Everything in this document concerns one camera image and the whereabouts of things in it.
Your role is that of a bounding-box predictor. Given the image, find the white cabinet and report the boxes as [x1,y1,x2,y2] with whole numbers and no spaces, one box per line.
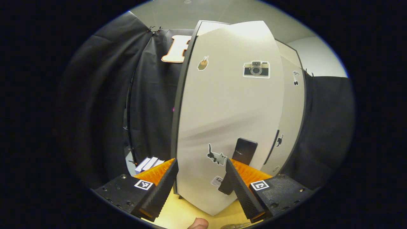
[170,20,307,195]

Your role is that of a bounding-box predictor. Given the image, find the white boxes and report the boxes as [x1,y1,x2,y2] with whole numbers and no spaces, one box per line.
[134,156,165,174]

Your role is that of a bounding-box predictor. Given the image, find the white cabinet door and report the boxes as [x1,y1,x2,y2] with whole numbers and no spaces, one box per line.
[261,40,306,177]
[176,21,286,217]

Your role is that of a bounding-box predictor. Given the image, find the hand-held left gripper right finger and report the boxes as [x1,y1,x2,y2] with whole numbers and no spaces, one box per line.
[226,158,317,223]

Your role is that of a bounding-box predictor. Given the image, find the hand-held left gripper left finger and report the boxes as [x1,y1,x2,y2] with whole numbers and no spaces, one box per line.
[91,158,179,222]

